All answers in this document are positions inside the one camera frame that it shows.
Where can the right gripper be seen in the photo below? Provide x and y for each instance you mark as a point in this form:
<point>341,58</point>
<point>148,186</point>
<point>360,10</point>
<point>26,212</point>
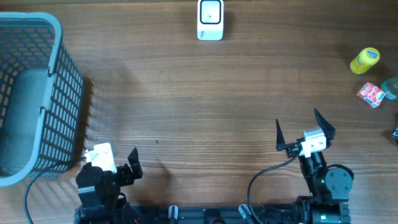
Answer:
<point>292,149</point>

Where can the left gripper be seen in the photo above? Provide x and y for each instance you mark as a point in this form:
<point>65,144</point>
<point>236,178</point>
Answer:
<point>127,178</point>

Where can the red snack box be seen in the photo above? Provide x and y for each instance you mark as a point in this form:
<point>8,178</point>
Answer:
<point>371,94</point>

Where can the black red snack packet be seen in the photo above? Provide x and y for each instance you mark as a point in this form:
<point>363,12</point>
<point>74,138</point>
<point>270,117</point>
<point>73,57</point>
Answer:
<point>395,135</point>

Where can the colourful tin can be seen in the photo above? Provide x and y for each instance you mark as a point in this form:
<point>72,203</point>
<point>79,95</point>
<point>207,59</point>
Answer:
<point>390,88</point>

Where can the yellow lidded jar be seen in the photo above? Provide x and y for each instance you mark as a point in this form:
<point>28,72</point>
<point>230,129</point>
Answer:
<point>367,58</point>

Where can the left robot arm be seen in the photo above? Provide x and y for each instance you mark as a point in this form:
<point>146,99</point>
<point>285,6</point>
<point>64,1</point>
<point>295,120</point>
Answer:
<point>100,193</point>

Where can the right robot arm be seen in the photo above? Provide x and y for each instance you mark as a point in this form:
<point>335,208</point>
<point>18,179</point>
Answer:
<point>329,185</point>

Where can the white barcode scanner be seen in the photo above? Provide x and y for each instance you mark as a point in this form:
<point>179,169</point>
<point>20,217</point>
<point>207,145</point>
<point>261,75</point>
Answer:
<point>210,20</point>

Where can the grey plastic mesh basket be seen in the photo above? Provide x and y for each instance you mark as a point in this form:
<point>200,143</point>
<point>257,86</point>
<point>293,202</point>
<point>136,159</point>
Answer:
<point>41,97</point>

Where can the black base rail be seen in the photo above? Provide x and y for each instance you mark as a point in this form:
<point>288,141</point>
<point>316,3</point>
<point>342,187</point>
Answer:
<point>214,214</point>

